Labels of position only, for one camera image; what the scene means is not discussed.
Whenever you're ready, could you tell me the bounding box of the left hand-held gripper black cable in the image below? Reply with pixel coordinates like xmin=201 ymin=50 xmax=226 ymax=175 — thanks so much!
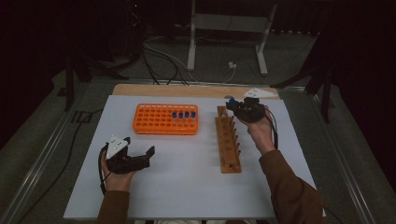
xmin=98 ymin=143 xmax=110 ymax=195

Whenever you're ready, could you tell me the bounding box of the metal floor rail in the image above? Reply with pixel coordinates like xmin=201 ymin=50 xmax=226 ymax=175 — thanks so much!
xmin=306 ymin=90 xmax=377 ymax=224
xmin=0 ymin=82 xmax=94 ymax=224

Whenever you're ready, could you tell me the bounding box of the person's right hand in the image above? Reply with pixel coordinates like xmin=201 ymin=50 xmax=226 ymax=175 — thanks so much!
xmin=239 ymin=106 xmax=277 ymax=156

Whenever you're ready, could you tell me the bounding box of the grey metal stand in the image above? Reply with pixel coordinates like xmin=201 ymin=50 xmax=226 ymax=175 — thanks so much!
xmin=186 ymin=0 xmax=278 ymax=77

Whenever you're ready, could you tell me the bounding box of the black floor cable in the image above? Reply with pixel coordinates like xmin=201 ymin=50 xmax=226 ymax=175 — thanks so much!
xmin=17 ymin=107 xmax=106 ymax=224

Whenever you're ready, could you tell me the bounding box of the right hand-held gripper black cable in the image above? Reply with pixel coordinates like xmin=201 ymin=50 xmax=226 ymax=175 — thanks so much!
xmin=264 ymin=106 xmax=279 ymax=150

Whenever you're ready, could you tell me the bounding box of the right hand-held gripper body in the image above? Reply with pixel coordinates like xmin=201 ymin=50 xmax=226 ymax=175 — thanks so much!
xmin=234 ymin=88 xmax=278 ymax=123

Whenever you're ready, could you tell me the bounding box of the orange plastic tube rack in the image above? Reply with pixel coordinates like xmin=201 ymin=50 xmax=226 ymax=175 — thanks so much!
xmin=132 ymin=103 xmax=200 ymax=136

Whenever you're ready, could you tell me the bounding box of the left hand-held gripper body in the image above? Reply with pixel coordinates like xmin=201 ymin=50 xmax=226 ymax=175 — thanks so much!
xmin=106 ymin=134 xmax=150 ymax=175

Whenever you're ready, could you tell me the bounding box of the wooden test tube rack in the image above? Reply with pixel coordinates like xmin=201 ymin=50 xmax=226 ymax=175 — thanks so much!
xmin=214 ymin=105 xmax=243 ymax=175

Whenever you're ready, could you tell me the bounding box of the hand-held gripper black cable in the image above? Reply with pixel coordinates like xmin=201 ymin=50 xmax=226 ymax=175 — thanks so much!
xmin=98 ymin=143 xmax=110 ymax=195
xmin=264 ymin=106 xmax=279 ymax=150

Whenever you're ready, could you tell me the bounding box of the black cable bundle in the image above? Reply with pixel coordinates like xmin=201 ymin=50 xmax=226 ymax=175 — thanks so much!
xmin=139 ymin=40 xmax=191 ymax=87

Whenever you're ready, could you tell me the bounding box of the person's left hand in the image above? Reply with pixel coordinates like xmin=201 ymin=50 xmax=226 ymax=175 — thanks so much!
xmin=101 ymin=158 xmax=137 ymax=192

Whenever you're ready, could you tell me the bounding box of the black tripod stand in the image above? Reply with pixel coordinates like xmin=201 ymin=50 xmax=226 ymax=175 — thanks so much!
xmin=270 ymin=62 xmax=332 ymax=124
xmin=64 ymin=52 xmax=129 ymax=112

